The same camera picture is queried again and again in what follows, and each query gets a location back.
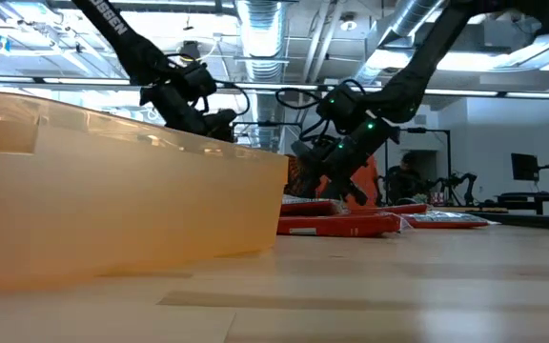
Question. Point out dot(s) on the black background rig stand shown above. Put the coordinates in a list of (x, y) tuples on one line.
[(439, 130)]

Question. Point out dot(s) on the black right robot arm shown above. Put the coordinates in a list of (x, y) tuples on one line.
[(427, 57)]

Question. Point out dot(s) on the orange translucent plastic basket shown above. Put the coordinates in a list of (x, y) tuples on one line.
[(112, 200)]

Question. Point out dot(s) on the black computer monitor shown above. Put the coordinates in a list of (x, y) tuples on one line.
[(524, 167)]

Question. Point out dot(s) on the black ceiling dome camera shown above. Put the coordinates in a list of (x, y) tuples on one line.
[(189, 50)]

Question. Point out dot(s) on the silver ribbed ceiling duct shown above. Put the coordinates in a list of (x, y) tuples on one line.
[(260, 43)]

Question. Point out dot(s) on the orange background panel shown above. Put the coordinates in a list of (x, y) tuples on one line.
[(369, 178)]

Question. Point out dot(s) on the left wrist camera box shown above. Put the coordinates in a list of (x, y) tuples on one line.
[(198, 81)]

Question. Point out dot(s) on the black desk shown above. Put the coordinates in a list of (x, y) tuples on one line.
[(536, 199)]

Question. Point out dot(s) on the person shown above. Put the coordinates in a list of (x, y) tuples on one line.
[(403, 183)]

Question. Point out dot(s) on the orange black patterned panel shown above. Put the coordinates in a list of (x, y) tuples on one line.
[(293, 176)]

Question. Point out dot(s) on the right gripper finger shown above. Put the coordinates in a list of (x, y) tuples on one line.
[(351, 189), (311, 181)]

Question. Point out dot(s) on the round ceiling sensor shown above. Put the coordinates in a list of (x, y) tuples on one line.
[(348, 23)]

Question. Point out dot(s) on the smooth silver ceiling duct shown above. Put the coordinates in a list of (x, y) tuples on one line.
[(398, 24)]

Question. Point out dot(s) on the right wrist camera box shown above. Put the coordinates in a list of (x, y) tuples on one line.
[(341, 107)]

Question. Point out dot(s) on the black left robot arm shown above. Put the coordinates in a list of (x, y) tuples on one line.
[(127, 43)]

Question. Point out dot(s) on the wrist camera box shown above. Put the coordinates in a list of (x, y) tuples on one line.
[(341, 107), (198, 81)]

